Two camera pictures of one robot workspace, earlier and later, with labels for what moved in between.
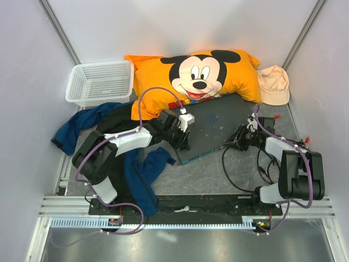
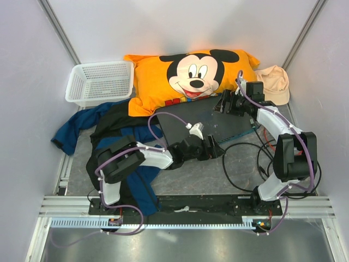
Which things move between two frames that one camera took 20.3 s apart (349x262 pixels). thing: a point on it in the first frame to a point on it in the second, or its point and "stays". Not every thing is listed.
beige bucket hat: (274, 85) stays
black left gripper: (182, 143) to (217, 150)
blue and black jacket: (136, 171) stays
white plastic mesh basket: (90, 84) stays
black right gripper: (231, 141) to (226, 96)
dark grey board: (215, 120) stays
